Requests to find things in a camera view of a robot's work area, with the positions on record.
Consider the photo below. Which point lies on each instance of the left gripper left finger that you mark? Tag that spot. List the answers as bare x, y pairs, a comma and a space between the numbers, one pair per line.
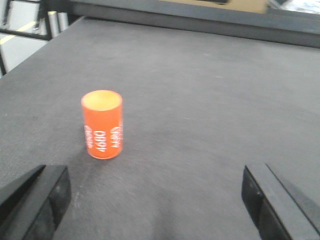
33, 205

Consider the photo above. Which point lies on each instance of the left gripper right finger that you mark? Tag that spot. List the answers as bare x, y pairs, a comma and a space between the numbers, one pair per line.
278, 209

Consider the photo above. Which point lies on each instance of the brown cylindrical capacitor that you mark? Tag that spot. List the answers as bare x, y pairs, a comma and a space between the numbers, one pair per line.
103, 123

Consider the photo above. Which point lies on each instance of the grey table back rail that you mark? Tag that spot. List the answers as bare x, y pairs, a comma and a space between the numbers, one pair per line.
280, 26

